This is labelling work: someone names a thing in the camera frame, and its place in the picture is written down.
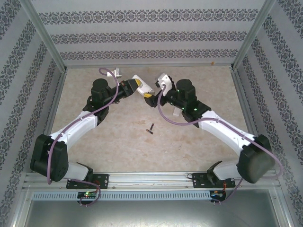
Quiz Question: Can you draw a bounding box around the white remote control back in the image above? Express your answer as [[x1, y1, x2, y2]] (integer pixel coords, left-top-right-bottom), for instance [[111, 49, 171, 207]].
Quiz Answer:
[[132, 74, 155, 97]]

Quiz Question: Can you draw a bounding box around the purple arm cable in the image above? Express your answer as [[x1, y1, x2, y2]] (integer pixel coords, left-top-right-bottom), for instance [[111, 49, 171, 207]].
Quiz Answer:
[[157, 87, 285, 206], [47, 68, 119, 208]]

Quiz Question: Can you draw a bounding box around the aluminium side rail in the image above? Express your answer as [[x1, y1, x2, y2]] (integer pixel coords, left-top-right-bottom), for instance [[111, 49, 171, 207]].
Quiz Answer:
[[33, 68, 68, 173], [231, 67, 269, 170]]

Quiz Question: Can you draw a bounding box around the aluminium mounting rail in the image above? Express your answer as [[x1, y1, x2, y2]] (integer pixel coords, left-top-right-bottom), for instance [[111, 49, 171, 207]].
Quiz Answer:
[[23, 172, 280, 191]]

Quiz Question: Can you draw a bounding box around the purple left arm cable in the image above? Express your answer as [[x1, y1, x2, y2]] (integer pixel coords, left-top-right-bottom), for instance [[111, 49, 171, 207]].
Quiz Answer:
[[47, 68, 119, 208]]

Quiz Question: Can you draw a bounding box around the aluminium back rail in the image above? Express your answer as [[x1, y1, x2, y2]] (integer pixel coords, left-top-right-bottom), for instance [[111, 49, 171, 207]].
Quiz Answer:
[[65, 61, 235, 70]]

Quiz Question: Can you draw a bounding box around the grey metal sheet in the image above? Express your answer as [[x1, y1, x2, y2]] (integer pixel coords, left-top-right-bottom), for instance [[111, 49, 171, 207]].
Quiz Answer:
[[14, 200, 291, 227]]

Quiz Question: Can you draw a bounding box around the grey slotted cable duct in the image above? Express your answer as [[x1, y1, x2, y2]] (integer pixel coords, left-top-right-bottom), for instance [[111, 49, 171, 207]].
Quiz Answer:
[[32, 190, 211, 201]]

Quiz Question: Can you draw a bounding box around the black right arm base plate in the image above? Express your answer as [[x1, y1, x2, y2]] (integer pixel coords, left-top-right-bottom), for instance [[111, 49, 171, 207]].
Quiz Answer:
[[193, 172, 235, 189]]

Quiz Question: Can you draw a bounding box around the aluminium frame post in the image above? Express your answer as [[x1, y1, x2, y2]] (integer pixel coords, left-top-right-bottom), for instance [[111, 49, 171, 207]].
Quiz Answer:
[[232, 0, 278, 70], [18, 0, 68, 71]]

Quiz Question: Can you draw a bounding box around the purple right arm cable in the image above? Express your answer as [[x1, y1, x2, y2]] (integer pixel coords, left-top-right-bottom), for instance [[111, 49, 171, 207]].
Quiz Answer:
[[157, 87, 285, 206]]

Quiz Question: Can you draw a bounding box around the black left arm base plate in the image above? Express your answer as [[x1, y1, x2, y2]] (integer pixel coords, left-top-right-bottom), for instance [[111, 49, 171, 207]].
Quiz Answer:
[[66, 174, 109, 190]]

